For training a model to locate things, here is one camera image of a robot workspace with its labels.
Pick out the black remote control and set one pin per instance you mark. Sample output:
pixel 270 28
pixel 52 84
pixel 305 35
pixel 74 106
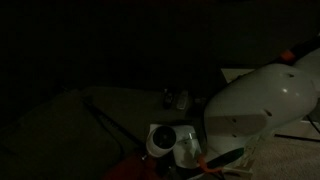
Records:
pixel 168 99

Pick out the black rod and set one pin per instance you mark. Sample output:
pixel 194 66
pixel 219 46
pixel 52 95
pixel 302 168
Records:
pixel 102 118

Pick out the orange red cushion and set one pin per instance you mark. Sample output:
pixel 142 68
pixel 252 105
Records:
pixel 133 168

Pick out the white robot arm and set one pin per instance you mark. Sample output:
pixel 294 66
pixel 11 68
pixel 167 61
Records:
pixel 224 142

